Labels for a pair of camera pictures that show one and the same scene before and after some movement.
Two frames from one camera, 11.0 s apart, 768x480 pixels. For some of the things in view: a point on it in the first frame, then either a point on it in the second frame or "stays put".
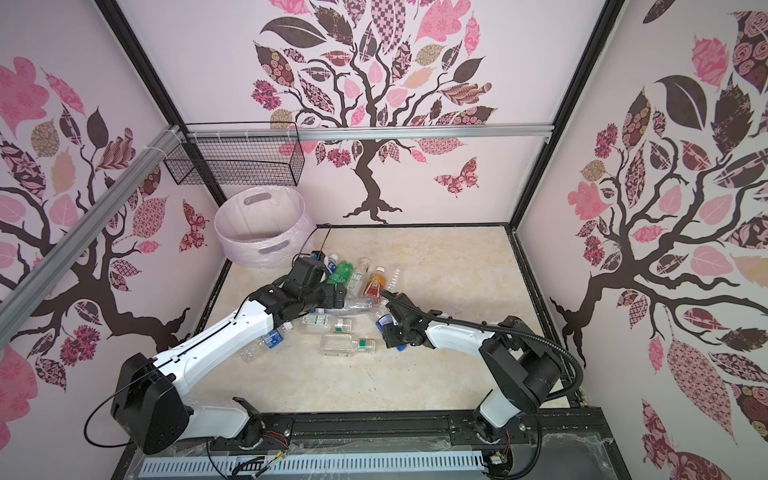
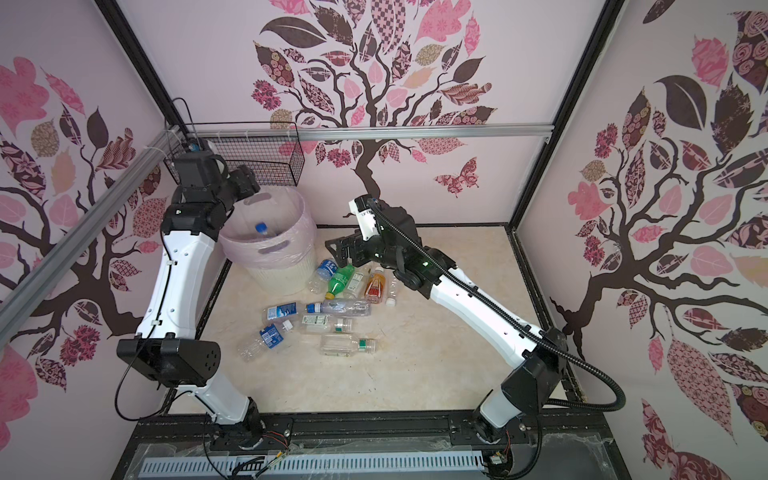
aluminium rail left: x=14 y=302 stays put
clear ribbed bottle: x=392 y=285 stays put
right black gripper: x=390 y=337 -> x=357 y=244
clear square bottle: x=343 y=345 stays put
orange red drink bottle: x=375 y=284 stays put
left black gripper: x=330 y=301 -> x=243 y=177
